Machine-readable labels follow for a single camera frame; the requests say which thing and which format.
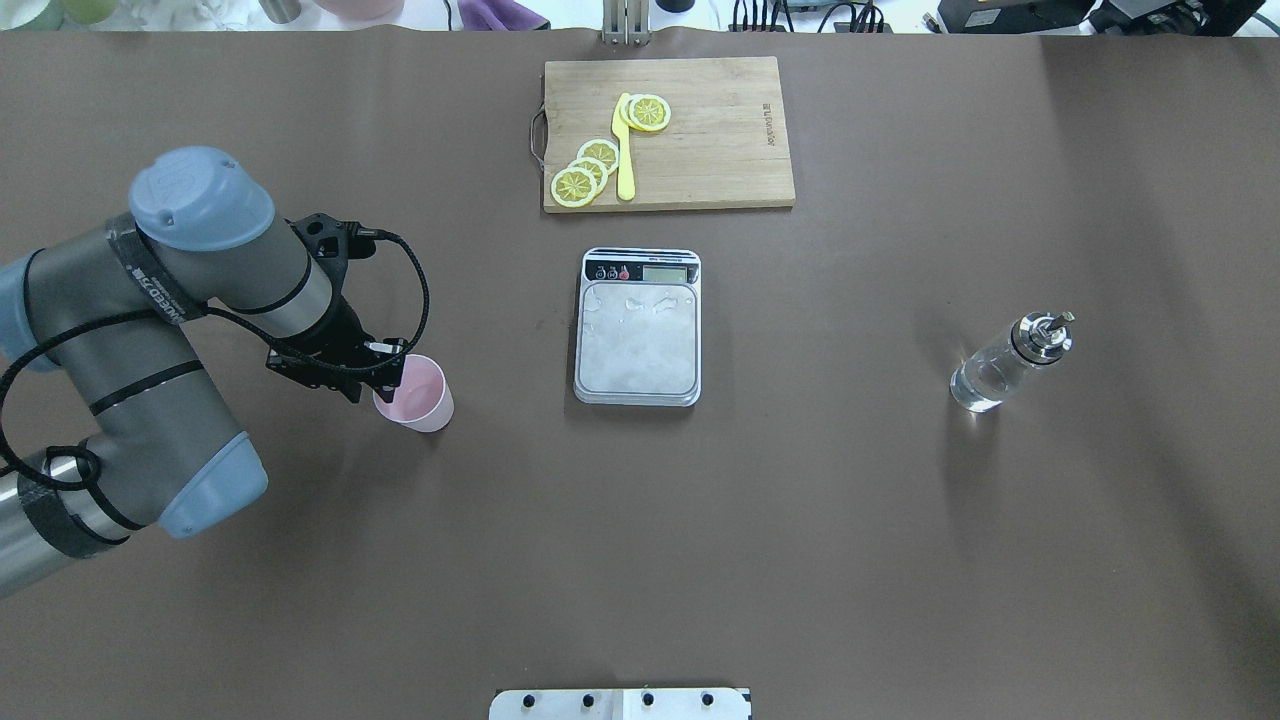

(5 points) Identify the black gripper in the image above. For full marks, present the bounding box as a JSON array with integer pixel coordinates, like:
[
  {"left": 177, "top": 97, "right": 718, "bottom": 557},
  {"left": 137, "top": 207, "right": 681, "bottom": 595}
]
[{"left": 265, "top": 213, "right": 410, "bottom": 404}]

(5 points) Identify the pink plastic cup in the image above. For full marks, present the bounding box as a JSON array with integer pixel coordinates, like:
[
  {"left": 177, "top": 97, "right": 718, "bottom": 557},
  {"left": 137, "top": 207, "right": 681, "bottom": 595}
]
[{"left": 374, "top": 354, "right": 454, "bottom": 433}]

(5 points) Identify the glass sauce bottle steel spout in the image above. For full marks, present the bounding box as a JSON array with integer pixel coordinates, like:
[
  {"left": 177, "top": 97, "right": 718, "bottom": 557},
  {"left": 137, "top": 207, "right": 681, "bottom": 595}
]
[{"left": 948, "top": 311, "right": 1076, "bottom": 413}]

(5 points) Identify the digital kitchen scale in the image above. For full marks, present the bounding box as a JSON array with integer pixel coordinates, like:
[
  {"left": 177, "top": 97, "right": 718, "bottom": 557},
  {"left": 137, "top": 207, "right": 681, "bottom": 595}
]
[{"left": 573, "top": 247, "right": 703, "bottom": 407}]

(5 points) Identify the lemon slice lower left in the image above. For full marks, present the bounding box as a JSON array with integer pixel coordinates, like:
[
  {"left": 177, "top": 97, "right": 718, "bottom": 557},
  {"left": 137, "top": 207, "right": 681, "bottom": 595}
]
[{"left": 549, "top": 168, "right": 598, "bottom": 209}]

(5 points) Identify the lemon slice middle left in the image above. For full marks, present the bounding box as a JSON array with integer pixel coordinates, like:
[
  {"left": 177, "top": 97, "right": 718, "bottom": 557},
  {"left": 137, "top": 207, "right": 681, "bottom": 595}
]
[{"left": 566, "top": 158, "right": 611, "bottom": 193}]

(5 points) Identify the yellow plastic knife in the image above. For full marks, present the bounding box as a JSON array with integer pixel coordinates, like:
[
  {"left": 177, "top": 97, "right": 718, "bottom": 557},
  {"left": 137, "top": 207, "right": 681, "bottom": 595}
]
[{"left": 611, "top": 94, "right": 636, "bottom": 202}]

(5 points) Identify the lemon slice upper left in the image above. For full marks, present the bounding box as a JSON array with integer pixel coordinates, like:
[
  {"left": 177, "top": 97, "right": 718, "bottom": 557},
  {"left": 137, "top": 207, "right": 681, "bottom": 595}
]
[{"left": 577, "top": 138, "right": 620, "bottom": 174}]

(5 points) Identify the pink bowl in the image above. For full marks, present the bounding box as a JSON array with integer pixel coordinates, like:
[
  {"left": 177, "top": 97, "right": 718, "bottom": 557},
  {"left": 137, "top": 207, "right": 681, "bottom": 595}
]
[{"left": 315, "top": 0, "right": 404, "bottom": 22}]

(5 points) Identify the lemon slice on knife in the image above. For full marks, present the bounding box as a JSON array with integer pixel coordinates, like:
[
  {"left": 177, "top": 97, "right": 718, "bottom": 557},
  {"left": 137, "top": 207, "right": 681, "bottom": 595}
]
[{"left": 622, "top": 94, "right": 672, "bottom": 133}]

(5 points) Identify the purple cloth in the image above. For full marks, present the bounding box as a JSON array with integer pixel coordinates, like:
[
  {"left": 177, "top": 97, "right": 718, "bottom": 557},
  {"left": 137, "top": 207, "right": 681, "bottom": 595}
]
[{"left": 457, "top": 0, "right": 550, "bottom": 32}]

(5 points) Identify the wooden cutting board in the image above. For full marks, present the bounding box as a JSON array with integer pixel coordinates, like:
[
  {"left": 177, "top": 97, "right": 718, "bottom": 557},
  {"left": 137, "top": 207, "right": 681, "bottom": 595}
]
[{"left": 541, "top": 56, "right": 796, "bottom": 213}]

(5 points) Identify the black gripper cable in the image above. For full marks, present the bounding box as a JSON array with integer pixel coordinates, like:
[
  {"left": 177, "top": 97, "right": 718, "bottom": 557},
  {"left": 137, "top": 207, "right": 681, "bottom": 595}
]
[{"left": 0, "top": 229, "right": 431, "bottom": 489}]

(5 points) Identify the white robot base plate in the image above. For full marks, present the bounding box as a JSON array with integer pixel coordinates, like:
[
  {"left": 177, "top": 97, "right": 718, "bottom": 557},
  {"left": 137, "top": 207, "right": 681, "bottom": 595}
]
[{"left": 488, "top": 687, "right": 753, "bottom": 719}]

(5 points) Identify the aluminium frame post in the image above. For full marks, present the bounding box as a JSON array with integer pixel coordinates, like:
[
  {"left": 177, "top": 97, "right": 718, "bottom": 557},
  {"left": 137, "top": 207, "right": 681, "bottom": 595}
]
[{"left": 600, "top": 0, "right": 652, "bottom": 47}]

